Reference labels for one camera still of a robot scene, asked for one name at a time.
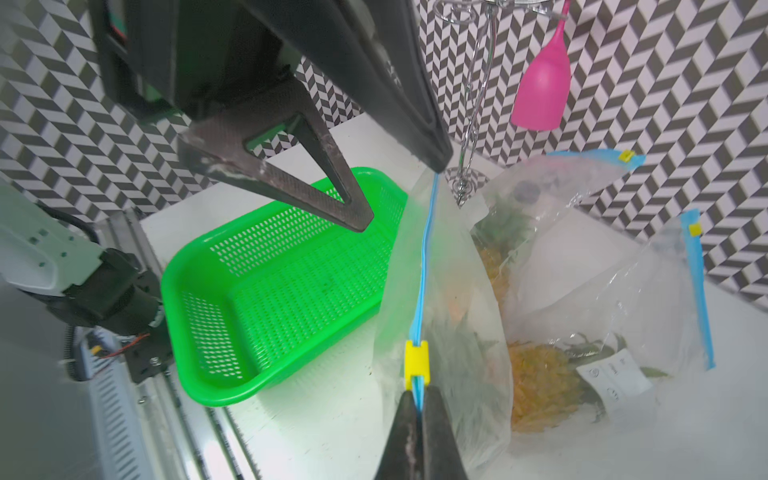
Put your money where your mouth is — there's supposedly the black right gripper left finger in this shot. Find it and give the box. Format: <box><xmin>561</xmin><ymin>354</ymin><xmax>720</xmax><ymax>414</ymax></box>
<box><xmin>374</xmin><ymin>391</ymin><xmax>423</xmax><ymax>480</ymax></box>

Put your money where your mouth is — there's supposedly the clear zip-top bag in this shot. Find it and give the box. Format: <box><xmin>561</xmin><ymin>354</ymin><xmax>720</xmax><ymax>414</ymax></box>
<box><xmin>463</xmin><ymin>149</ymin><xmax>646</xmax><ymax>315</ymax></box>
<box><xmin>508</xmin><ymin>209</ymin><xmax>715</xmax><ymax>436</ymax></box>
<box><xmin>373</xmin><ymin>170</ymin><xmax>513</xmax><ymax>479</ymax></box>

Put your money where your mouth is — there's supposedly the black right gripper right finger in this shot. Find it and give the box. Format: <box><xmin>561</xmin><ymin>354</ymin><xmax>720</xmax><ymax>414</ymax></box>
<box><xmin>422</xmin><ymin>386</ymin><xmax>468</xmax><ymax>480</ymax></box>

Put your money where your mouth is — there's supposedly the pink plastic wine glass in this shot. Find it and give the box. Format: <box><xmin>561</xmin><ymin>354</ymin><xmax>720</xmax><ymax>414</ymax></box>
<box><xmin>510</xmin><ymin>0</ymin><xmax>572</xmax><ymax>132</ymax></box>

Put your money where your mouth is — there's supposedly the green plastic basket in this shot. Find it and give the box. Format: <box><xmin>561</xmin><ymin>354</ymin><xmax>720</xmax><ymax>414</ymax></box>
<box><xmin>161</xmin><ymin>167</ymin><xmax>408</xmax><ymax>407</ymax></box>

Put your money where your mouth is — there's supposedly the aluminium front rail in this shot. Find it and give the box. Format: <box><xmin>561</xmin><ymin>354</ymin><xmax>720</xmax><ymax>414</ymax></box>
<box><xmin>59</xmin><ymin>209</ymin><xmax>265</xmax><ymax>480</ymax></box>

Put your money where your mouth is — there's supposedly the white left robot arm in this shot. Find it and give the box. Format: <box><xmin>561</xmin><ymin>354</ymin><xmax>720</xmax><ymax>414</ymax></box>
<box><xmin>1</xmin><ymin>1</ymin><xmax>452</xmax><ymax>335</ymax></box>

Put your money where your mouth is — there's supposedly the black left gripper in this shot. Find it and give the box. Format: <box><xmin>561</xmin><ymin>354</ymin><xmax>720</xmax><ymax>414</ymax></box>
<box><xmin>87</xmin><ymin>1</ymin><xmax>453</xmax><ymax>232</ymax></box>

